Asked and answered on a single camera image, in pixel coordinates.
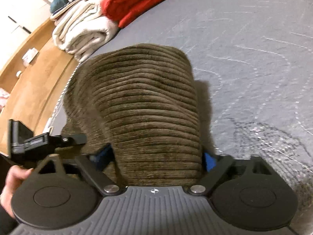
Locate person's left hand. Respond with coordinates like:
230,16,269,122
0,164,34,218

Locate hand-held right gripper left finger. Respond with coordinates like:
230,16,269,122
29,144,121,197

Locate white crumpled packet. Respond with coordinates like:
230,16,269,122
22,48,39,66

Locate red and white packet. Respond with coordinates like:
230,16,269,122
0,88,9,109

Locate striped folded bedding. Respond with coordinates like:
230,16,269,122
50,0,120,21

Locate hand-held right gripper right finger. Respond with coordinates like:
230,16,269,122
189,151,280,197

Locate grey bed sheet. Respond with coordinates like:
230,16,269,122
44,0,313,235

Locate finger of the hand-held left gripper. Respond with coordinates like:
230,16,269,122
57,134,87,150

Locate folded red blanket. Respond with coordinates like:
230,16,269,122
101,0,197,29

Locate wooden headboard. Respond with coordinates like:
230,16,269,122
0,17,80,157

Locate folded white blanket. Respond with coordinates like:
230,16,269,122
52,0,120,63

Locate olive brown corduroy pants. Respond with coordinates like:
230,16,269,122
62,43,216,187

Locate white wardrobe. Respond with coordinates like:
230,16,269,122
0,0,65,72

